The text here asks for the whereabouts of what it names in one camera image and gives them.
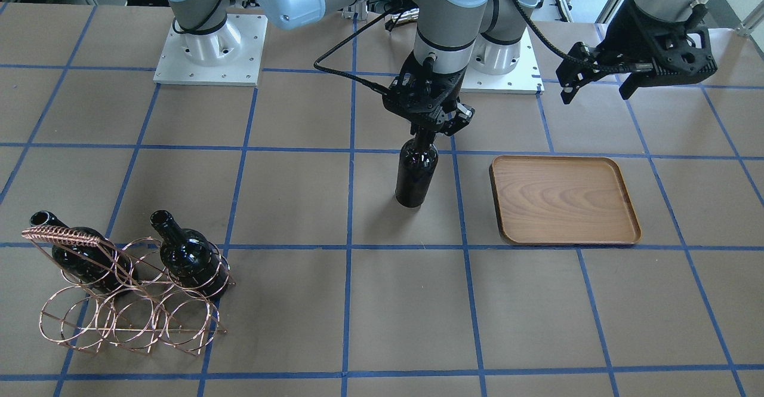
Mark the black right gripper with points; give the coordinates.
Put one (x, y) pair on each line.
(462, 114)

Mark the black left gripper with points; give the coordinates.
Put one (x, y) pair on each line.
(622, 34)

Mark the dark wine bottle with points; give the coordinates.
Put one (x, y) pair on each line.
(418, 159)
(190, 259)
(100, 269)

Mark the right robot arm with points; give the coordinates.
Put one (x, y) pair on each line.
(446, 29)

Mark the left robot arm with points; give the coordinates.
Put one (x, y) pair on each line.
(506, 20)

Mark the wooden tray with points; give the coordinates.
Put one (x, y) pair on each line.
(562, 200)

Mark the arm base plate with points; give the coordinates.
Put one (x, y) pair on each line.
(507, 80)
(231, 56)

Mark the copper wire bottle basket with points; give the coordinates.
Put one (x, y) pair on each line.
(148, 309)

